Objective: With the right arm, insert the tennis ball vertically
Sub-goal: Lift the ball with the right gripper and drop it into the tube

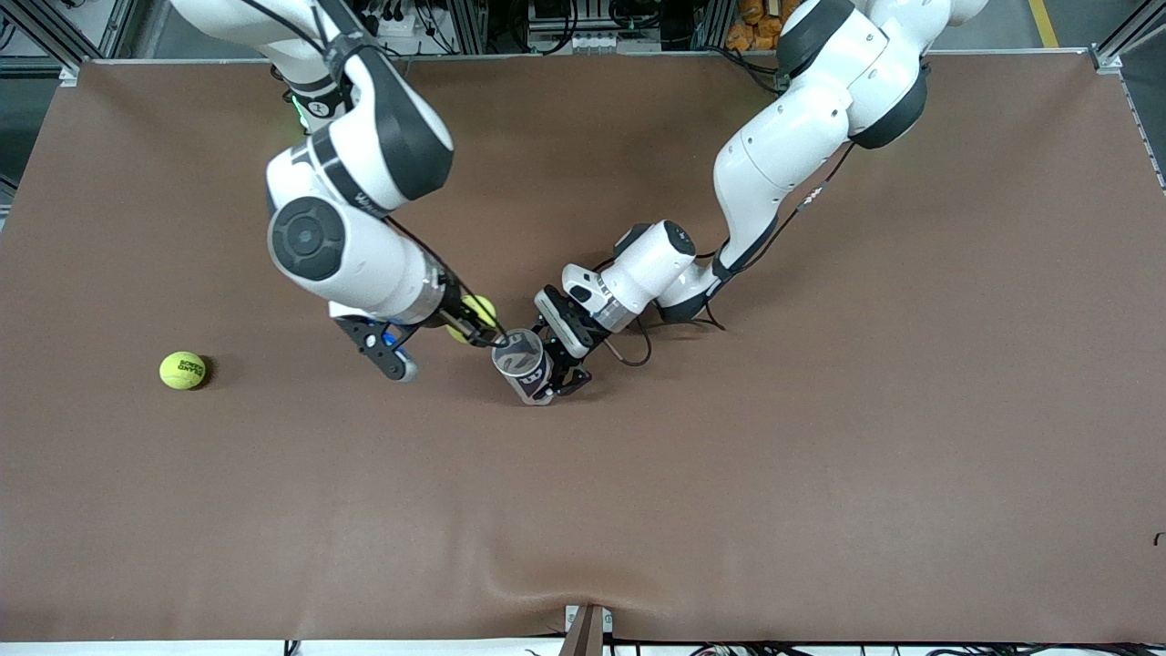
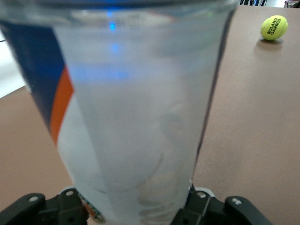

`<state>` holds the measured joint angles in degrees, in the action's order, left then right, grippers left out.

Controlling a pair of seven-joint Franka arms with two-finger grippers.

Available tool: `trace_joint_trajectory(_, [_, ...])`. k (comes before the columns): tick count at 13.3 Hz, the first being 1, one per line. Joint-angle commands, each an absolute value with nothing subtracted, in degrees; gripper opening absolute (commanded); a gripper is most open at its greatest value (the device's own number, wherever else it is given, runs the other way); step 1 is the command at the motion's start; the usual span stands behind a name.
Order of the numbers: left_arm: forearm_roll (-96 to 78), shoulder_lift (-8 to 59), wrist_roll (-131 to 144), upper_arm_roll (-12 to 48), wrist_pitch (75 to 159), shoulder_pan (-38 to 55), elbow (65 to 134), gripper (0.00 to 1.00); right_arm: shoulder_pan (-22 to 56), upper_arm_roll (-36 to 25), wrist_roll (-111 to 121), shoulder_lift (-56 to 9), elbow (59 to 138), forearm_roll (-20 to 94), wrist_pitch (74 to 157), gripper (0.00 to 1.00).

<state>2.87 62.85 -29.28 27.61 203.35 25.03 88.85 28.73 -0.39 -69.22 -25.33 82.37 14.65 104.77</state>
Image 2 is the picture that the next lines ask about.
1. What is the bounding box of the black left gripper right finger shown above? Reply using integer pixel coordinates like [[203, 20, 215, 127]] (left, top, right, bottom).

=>
[[173, 187, 274, 225]]

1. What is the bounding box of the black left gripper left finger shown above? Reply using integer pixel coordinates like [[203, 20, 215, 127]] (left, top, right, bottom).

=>
[[0, 188, 89, 225]]

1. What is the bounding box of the clear tennis ball can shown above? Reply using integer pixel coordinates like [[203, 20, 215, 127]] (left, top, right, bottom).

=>
[[0, 0, 237, 225]]

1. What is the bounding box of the yellow tennis ball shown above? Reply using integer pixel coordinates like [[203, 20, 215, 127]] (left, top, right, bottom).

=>
[[260, 15, 289, 41]]

